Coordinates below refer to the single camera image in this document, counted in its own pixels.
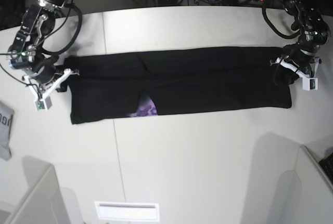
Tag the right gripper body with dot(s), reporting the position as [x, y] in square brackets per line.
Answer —
[43, 71]

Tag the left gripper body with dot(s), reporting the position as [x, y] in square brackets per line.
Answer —
[298, 61]

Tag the black T-shirt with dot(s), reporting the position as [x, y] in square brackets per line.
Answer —
[176, 81]

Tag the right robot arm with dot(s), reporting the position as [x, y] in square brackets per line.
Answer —
[27, 52]

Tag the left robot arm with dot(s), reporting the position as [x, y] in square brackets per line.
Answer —
[309, 28]

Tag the grey folded cloth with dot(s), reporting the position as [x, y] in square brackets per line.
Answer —
[6, 121]

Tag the black keyboard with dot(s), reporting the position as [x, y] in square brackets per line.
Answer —
[327, 166]

